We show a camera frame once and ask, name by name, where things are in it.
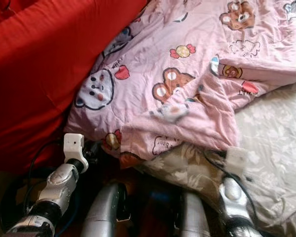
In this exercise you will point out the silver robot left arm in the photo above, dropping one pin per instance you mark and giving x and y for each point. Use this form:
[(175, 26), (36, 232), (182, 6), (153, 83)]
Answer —
[(61, 183)]

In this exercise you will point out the silver robot left leg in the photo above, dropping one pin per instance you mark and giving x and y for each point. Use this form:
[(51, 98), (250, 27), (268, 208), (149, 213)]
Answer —
[(101, 212)]

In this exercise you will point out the silver robot leg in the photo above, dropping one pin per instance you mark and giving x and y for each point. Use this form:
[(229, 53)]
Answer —
[(193, 219), (101, 212)]

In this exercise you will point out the red cushion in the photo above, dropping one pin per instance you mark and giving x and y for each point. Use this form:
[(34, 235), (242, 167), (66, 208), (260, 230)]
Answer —
[(49, 98), (0, 12)]

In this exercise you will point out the black round bin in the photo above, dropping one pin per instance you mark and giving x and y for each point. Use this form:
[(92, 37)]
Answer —
[(4, 202)]

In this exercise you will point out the silver robot right leg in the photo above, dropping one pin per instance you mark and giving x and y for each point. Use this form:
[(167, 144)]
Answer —
[(193, 219)]

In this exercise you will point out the pink cartoon bear blanket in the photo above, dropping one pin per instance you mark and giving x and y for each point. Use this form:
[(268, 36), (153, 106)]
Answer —
[(172, 59)]

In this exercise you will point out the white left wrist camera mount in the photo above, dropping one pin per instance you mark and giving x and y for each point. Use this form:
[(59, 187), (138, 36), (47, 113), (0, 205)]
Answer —
[(74, 145)]

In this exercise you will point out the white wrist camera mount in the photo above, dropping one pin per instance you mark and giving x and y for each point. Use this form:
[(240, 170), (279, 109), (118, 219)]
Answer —
[(74, 145), (237, 158)]

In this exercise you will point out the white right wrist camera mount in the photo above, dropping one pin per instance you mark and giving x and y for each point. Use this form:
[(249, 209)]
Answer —
[(237, 158)]

